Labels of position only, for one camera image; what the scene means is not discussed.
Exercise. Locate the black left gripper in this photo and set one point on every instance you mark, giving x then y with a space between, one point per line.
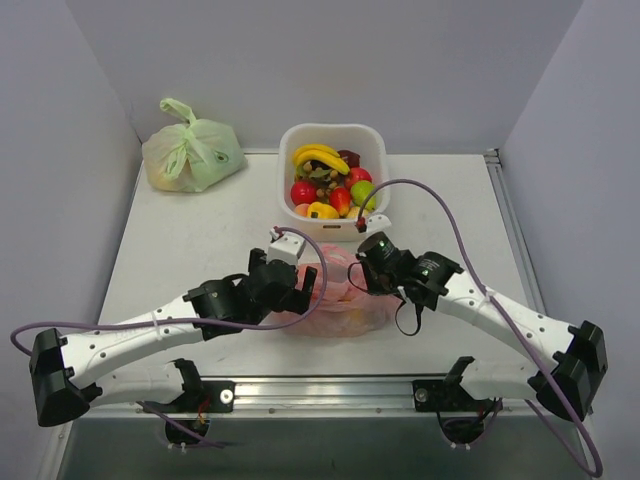
298 288

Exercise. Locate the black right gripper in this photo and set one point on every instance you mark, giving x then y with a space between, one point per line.
368 282

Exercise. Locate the pink plastic bag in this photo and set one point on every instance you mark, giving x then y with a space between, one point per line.
345 310

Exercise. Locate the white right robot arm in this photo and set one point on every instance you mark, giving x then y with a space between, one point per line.
566 362

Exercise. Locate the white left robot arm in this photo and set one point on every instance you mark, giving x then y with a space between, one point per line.
73 373

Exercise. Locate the peach fruit in basket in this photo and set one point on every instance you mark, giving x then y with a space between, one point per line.
301 209

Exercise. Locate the dark red fruit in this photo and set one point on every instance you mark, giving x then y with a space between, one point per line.
352 159

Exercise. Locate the white plastic fruit basket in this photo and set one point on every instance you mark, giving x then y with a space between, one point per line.
358 138

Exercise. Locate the green knotted plastic bag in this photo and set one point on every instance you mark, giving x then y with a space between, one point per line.
191 155

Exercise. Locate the pale yellow pear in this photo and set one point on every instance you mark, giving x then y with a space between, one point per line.
353 213

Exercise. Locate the yellow bell pepper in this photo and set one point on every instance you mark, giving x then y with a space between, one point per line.
319 210

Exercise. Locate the red apple left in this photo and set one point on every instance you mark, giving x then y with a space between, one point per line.
303 192

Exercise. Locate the red apple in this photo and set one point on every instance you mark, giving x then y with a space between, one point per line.
355 175
303 192

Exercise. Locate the green pear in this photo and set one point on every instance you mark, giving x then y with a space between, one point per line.
359 191

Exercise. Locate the red apple right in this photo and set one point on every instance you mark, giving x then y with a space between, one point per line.
355 175

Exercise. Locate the yellow banana bunch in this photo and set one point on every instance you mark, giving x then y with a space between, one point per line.
322 153

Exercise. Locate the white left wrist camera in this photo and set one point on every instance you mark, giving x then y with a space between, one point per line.
286 247

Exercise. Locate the aluminium front rail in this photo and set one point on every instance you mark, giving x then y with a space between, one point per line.
325 395

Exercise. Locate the aluminium rail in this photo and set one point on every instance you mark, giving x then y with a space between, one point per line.
325 395
514 232

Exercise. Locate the aluminium right side rail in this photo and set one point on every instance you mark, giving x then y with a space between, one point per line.
514 232

